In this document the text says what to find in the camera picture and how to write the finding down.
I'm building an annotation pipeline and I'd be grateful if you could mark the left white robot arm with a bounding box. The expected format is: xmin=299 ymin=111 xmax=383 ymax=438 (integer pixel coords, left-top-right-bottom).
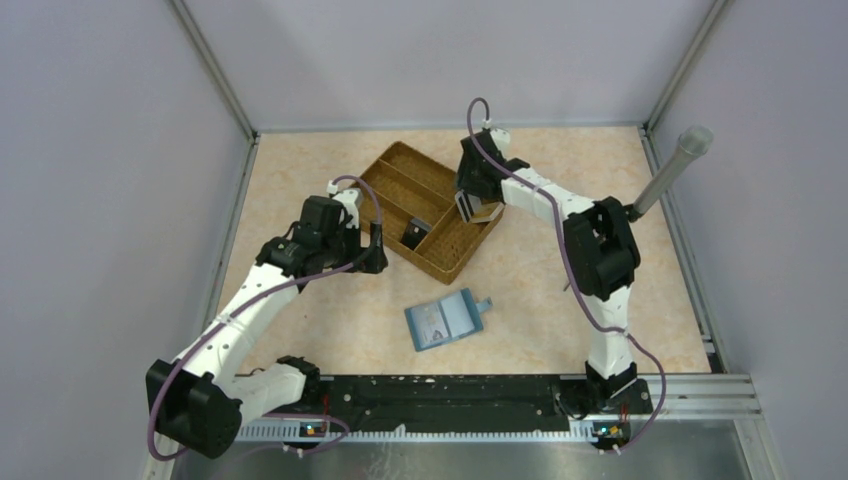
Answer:
xmin=146 ymin=188 xmax=388 ymax=461

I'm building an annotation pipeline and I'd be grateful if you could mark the blue card holder wallet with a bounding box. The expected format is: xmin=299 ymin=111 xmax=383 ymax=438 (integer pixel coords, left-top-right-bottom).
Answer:
xmin=404 ymin=288 xmax=493 ymax=352

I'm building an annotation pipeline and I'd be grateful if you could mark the grey white card stand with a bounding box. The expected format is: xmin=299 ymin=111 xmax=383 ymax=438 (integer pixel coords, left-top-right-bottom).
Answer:
xmin=455 ymin=190 xmax=482 ymax=223

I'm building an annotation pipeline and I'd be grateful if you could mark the grey microphone on tripod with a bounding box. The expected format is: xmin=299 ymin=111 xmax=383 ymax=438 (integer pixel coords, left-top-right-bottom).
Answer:
xmin=628 ymin=125 xmax=714 ymax=223

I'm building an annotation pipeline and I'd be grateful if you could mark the silver patterned card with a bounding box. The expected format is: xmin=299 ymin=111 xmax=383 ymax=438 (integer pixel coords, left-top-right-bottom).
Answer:
xmin=408 ymin=304 xmax=450 ymax=351

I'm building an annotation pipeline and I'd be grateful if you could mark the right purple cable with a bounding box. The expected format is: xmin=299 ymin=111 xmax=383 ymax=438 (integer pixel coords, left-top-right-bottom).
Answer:
xmin=466 ymin=97 xmax=668 ymax=455

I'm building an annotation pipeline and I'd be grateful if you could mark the gold card on tray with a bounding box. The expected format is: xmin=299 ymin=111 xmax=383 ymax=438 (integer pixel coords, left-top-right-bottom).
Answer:
xmin=471 ymin=202 xmax=504 ymax=223

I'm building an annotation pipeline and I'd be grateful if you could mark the woven brown divided tray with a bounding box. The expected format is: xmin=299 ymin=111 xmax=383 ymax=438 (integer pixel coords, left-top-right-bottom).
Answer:
xmin=359 ymin=141 xmax=502 ymax=285

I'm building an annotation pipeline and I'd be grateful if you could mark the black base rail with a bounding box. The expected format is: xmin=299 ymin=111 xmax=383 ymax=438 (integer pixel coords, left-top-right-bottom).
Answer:
xmin=272 ymin=375 xmax=655 ymax=448

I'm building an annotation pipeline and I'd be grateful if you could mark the black card in tray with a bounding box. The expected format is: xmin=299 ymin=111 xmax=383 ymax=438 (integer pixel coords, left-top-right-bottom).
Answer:
xmin=400 ymin=217 xmax=432 ymax=250

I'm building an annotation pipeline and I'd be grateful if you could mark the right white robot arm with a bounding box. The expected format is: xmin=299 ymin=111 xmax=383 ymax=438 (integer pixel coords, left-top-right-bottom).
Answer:
xmin=456 ymin=128 xmax=641 ymax=412

